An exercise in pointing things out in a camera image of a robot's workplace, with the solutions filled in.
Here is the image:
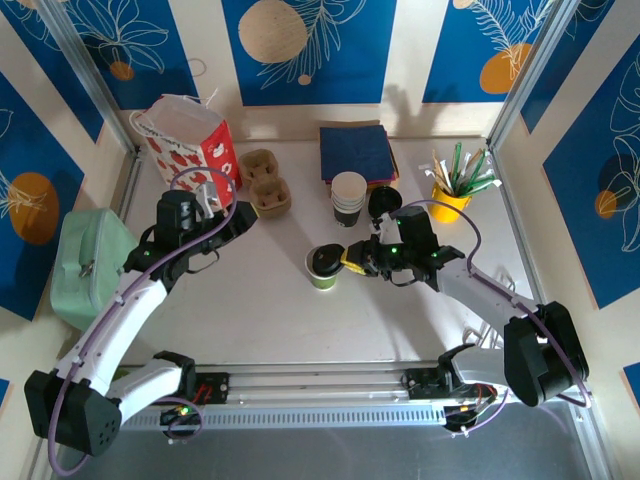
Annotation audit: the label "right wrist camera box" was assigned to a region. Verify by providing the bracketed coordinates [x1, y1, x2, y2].
[372, 214, 397, 242]

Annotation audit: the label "stack of black cup lids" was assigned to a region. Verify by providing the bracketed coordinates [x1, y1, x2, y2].
[368, 185, 404, 219]

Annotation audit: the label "stack of paper cups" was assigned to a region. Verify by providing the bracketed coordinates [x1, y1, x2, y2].
[330, 171, 368, 230]

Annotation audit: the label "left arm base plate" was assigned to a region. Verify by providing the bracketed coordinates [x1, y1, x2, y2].
[192, 372, 231, 407]

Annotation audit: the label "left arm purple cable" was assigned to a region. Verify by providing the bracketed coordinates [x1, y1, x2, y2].
[47, 166, 239, 476]

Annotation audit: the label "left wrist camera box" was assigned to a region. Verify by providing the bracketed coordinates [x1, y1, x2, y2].
[195, 180, 221, 219]

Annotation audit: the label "stack of cardboard cup carriers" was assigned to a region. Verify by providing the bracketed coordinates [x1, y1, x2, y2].
[237, 148, 293, 221]

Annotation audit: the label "aluminium frame post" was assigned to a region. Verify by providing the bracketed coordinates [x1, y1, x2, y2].
[37, 0, 144, 156]
[485, 0, 619, 151]

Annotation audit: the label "black cup lid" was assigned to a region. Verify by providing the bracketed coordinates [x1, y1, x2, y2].
[309, 243, 347, 278]

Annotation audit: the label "grey slotted cable duct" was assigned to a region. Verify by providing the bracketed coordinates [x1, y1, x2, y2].
[119, 402, 586, 432]

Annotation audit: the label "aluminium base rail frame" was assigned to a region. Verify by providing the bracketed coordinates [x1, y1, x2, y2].
[44, 359, 594, 416]

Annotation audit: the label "yellow stirrer holder cup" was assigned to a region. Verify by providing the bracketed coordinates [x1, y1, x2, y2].
[431, 179, 474, 224]

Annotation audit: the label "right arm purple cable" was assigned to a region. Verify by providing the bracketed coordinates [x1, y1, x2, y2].
[392, 199, 594, 436]

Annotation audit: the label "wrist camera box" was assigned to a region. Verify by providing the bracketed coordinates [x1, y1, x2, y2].
[195, 180, 221, 219]
[372, 214, 397, 242]

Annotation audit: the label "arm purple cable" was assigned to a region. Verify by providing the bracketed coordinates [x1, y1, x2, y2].
[392, 199, 594, 436]
[47, 166, 239, 476]

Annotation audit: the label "mint green zip pouch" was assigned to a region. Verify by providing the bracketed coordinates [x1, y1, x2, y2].
[49, 207, 141, 334]

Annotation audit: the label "yellow paper napkins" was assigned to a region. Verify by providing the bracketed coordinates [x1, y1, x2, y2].
[367, 149, 400, 190]

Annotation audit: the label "wooden stirrer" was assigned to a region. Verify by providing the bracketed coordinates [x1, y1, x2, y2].
[430, 155, 454, 195]

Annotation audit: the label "green paper coffee cup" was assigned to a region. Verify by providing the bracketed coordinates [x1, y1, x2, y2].
[305, 247, 342, 292]

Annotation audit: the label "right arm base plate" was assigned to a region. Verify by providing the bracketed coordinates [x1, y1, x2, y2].
[405, 367, 501, 401]

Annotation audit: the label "blue paper napkin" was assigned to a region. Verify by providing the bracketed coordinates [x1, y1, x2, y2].
[319, 124, 394, 184]

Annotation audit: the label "red white paper gift bag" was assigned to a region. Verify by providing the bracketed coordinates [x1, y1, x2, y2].
[129, 88, 245, 209]

